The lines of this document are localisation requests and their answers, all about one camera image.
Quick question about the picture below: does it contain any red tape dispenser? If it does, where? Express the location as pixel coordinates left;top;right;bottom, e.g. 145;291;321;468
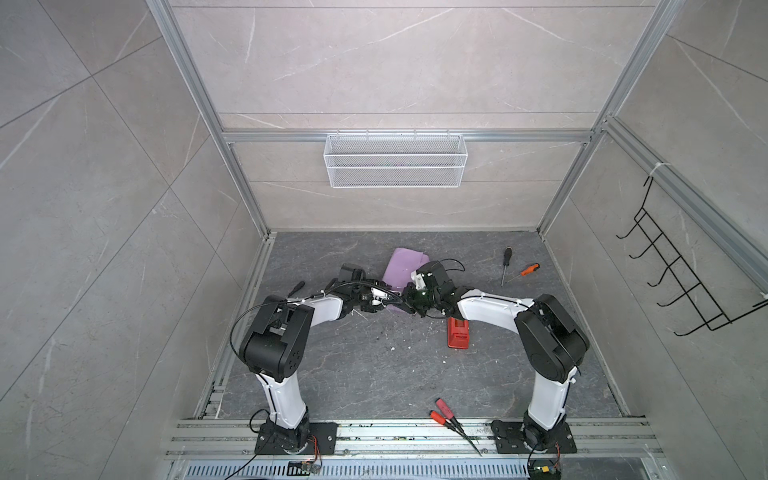
447;317;470;350

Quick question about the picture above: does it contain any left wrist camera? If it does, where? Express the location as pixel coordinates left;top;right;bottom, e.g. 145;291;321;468
370;286;402;306

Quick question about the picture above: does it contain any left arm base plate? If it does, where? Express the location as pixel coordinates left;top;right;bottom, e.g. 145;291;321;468
256;421;338;456

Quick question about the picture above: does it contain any orange handled screwdriver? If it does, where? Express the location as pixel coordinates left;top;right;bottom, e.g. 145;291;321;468
519;263;540;277

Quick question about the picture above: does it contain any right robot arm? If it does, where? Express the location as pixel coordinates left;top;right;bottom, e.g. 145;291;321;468
402;283;590;451

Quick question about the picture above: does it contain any white wire mesh basket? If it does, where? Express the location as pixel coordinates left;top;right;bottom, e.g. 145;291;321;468
323;133;468;189

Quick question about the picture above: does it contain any pink wrapping paper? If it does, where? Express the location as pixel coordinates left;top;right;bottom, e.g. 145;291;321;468
382;247;430;293

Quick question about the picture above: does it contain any small black tool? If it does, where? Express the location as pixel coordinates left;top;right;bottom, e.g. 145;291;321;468
287;280;306;298

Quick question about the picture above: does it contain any red handled screwdriver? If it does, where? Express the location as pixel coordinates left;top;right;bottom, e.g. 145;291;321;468
430;410;482;455

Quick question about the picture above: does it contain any black handled screwdriver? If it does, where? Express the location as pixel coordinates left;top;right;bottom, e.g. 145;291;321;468
500;247;513;286

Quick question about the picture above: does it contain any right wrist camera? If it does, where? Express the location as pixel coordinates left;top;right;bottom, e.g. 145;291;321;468
411;261;451;290

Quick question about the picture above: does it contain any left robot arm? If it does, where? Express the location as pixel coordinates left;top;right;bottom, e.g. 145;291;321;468
229;280;402;454

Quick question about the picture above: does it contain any black wire hook rack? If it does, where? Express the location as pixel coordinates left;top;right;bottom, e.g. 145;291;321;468
616;176;767;338

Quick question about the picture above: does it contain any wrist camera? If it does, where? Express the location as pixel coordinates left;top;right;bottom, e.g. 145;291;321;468
370;286;402;306
411;261;451;290

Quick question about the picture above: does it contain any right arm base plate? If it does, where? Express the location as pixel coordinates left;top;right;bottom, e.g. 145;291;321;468
490;417;578;454

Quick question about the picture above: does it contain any aluminium mounting rail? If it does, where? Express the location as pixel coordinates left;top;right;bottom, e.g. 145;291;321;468
161;418;664;460

